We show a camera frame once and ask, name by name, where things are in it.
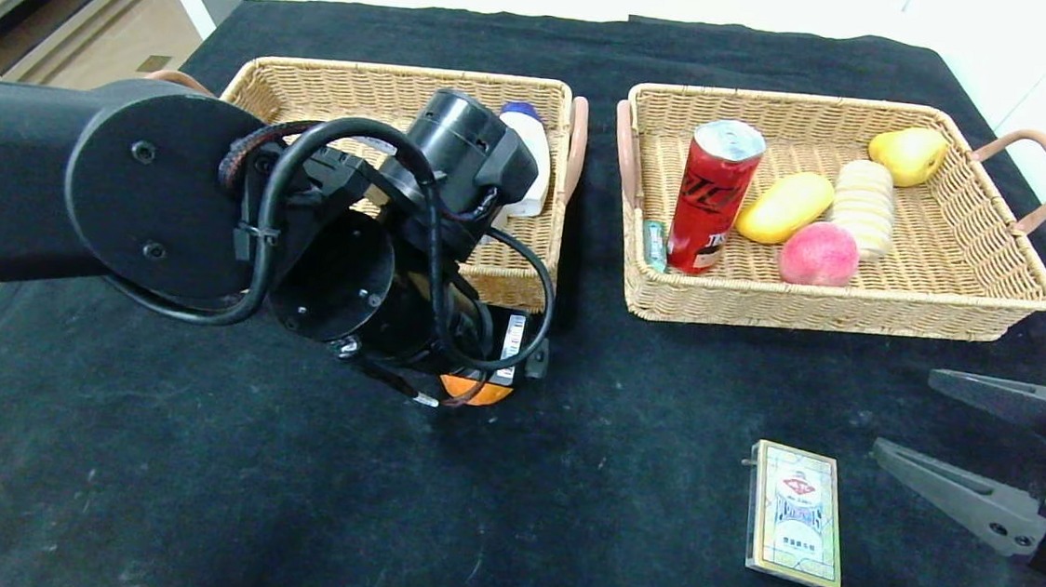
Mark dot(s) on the yellow pear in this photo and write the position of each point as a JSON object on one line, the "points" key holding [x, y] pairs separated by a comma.
{"points": [[912, 156]]}

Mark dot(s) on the white lotion bottle blue cap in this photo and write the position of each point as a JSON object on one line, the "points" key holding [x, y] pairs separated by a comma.
{"points": [[539, 145]]}

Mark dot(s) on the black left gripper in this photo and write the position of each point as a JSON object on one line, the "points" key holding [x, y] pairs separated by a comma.
{"points": [[511, 350]]}

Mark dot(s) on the wicker basket holding food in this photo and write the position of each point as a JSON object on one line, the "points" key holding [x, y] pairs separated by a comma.
{"points": [[954, 271]]}

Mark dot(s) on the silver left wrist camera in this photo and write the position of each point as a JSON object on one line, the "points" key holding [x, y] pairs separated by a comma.
{"points": [[494, 226]]}

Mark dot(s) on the playing card box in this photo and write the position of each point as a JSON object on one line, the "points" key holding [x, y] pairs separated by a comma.
{"points": [[795, 516]]}

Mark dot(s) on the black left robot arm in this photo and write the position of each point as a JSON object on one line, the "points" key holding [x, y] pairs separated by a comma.
{"points": [[29, 171]]}

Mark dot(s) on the small green tube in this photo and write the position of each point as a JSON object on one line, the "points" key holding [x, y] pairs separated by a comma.
{"points": [[655, 246]]}

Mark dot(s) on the yellow mango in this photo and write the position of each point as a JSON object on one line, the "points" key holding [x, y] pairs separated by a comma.
{"points": [[786, 207]]}

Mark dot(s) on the red cola can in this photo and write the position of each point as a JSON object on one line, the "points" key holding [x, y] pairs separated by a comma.
{"points": [[713, 196]]}

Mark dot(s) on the wicker basket holding lotion bottle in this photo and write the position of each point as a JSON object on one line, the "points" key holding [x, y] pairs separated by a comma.
{"points": [[352, 89]]}

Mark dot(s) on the orange fruit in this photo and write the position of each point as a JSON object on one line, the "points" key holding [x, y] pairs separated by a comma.
{"points": [[478, 394]]}

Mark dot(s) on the pink peach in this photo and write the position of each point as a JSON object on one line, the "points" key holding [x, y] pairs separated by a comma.
{"points": [[815, 256]]}

